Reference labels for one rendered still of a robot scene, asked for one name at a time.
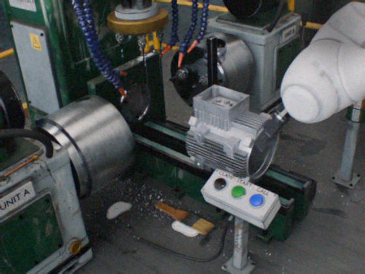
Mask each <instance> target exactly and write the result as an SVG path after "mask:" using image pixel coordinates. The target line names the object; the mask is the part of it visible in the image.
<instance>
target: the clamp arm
mask: <svg viewBox="0 0 365 274"><path fill-rule="evenodd" d="M206 46H207V76H208V88H209V87H211V86H213V85H218V43H217V36H214V35H212V36H210V37H208V38H207V42H206Z"/></svg>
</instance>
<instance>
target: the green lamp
mask: <svg viewBox="0 0 365 274"><path fill-rule="evenodd" d="M347 117H348V118H349V119H350V120H352V121H365V109H356V108H352V107H351V106H348V109H347Z"/></svg>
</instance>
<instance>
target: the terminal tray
mask: <svg viewBox="0 0 365 274"><path fill-rule="evenodd" d="M214 86H216V87H214ZM243 95H245V96H243ZM198 97H200V98H198ZM193 105H194V117H197V118H198V119H199V123H200V122H202V124H204V123H206V125H209V126H210V127H211V126H214V128H216V127H217V129H221V131H223V130H225V132H227V131H228V132H229V130H230V129H231V122H233V120H234V119H235V118H236V117H237V116H239V114H241V113H243V112H246V111H248V112H249V108H250V96H249V95H247V94H244V93H241V92H238V91H234V90H231V89H227V88H224V87H220V86H217V85H213V86H211V87H209V88H208V89H206V90H204V91H203V92H202V93H200V94H198V95H197V96H195V97H194V98H193ZM226 106H229V107H226Z"/></svg>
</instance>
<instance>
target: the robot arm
mask: <svg viewBox="0 0 365 274"><path fill-rule="evenodd" d="M364 97H365V4H364V3H359V2H355V1H353V2H350V3H349V4H347V5H346V6H344V7H343V8H341V9H339V10H338V11H336V13H335V14H333V15H332V16H331V17H330V19H329V20H328V21H327V22H326V24H324V25H323V26H322V27H321V28H320V30H319V31H318V32H317V33H316V34H315V37H314V38H313V40H312V41H311V43H310V44H309V46H308V47H307V48H305V50H303V51H302V52H301V53H300V54H299V55H298V56H297V57H296V58H295V59H294V60H293V62H292V64H291V65H290V66H289V68H288V70H287V71H286V73H285V75H284V78H283V80H282V86H281V98H282V100H283V104H282V107H281V108H280V109H279V110H278V111H277V112H276V113H275V114H274V116H273V118H272V119H271V121H270V122H269V124H268V125H266V126H265V127H264V131H263V133H262V134H261V136H260V137H259V138H258V139H257V140H256V141H255V143H254V144H255V145H256V146H257V147H258V148H259V149H260V150H261V151H264V150H265V149H266V148H267V146H268V145H269V144H270V143H271V142H272V141H273V139H274V138H275V137H276V136H277V134H278V133H279V134H281V133H283V131H281V129H282V128H283V127H285V126H286V124H287V123H288V122H289V121H290V120H291V119H292V117H293V118H294V119H296V120H297V121H300V122H303V123H315V122H318V121H322V120H324V119H326V118H328V117H330V116H331V115H332V114H333V113H337V112H339V111H340V110H343V109H344V108H346V107H348V106H350V105H352V104H354V103H356V102H359V101H362V100H363V99H364ZM277 132H278V133H277Z"/></svg>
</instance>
